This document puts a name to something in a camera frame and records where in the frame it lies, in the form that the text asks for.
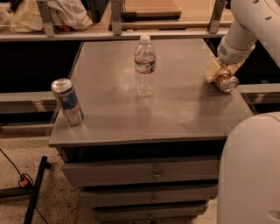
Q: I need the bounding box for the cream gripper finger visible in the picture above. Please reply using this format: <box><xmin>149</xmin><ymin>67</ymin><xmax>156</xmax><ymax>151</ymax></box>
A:
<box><xmin>206</xmin><ymin>57</ymin><xmax>228</xmax><ymax>83</ymax></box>
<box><xmin>227</xmin><ymin>60</ymin><xmax>244</xmax><ymax>74</ymax></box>

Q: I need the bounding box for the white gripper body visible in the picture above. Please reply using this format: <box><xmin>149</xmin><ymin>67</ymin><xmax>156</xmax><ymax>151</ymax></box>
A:
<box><xmin>217</xmin><ymin>36</ymin><xmax>256</xmax><ymax>65</ymax></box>

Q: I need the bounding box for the orange soda can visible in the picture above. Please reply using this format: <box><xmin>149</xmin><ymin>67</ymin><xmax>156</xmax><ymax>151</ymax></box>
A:
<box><xmin>215</xmin><ymin>73</ymin><xmax>239</xmax><ymax>94</ymax></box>

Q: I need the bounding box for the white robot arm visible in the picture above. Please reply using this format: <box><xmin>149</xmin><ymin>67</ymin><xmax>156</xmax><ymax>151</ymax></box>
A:
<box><xmin>206</xmin><ymin>0</ymin><xmax>280</xmax><ymax>224</ymax></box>

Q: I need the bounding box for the clear plastic water bottle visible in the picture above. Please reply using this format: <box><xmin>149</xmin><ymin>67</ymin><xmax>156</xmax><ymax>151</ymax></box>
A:
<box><xmin>134</xmin><ymin>35</ymin><xmax>156</xmax><ymax>97</ymax></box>

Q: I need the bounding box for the silver blue energy drink can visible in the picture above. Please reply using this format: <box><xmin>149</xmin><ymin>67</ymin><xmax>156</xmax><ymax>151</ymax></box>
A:
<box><xmin>51</xmin><ymin>78</ymin><xmax>84</xmax><ymax>126</ymax></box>

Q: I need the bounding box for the grey drawer cabinet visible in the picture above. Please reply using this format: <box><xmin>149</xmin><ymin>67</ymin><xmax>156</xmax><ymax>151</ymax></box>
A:
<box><xmin>49</xmin><ymin>38</ymin><xmax>251</xmax><ymax>222</ymax></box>

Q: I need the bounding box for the wooden board on shelf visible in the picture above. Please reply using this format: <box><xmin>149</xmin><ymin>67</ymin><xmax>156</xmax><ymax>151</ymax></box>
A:
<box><xmin>121</xmin><ymin>0</ymin><xmax>182</xmax><ymax>21</ymax></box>

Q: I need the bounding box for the white cloth on shelf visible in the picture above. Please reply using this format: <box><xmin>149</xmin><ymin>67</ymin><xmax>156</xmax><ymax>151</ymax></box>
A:
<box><xmin>0</xmin><ymin>0</ymin><xmax>93</xmax><ymax>33</ymax></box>

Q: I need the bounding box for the grey metal railing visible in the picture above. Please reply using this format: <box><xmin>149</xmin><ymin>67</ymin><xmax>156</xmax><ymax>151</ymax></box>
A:
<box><xmin>0</xmin><ymin>0</ymin><xmax>234</xmax><ymax>42</ymax></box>

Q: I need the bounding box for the black stand leg left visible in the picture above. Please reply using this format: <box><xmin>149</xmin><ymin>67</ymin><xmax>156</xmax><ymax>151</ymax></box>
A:
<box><xmin>24</xmin><ymin>156</ymin><xmax>51</xmax><ymax>224</ymax></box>

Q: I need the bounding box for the black cable with orange clip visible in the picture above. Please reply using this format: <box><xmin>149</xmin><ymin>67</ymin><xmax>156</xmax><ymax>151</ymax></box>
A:
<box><xmin>0</xmin><ymin>148</ymin><xmax>51</xmax><ymax>224</ymax></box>

